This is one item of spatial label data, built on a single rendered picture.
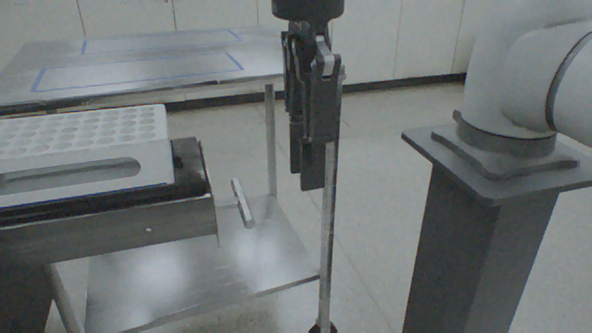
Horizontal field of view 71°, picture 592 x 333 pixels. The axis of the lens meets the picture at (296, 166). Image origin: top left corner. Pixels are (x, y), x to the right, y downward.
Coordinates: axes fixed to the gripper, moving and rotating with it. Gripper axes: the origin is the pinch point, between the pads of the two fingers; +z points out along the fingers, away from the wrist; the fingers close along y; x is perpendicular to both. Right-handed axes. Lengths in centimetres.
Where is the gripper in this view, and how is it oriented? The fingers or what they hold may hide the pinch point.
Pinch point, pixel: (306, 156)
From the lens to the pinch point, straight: 50.8
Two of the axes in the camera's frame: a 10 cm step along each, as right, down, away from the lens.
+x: 9.6, -1.5, 2.5
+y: 2.9, 4.7, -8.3
